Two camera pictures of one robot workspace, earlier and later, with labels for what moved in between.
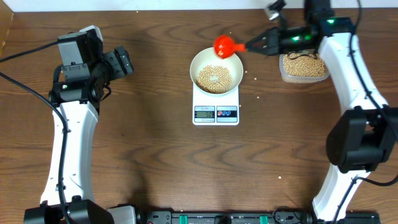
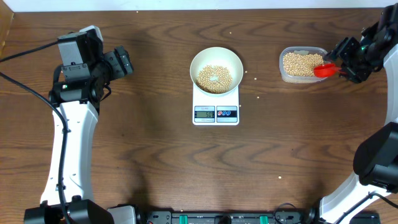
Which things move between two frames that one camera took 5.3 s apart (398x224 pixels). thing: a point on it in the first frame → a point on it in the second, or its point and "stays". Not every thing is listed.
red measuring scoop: (224, 46) → (326, 70)
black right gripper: (272, 42) → (342, 51)
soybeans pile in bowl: (205, 84) stays
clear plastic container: (303, 68) stays
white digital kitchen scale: (215, 110) stays
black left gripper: (111, 61) stays
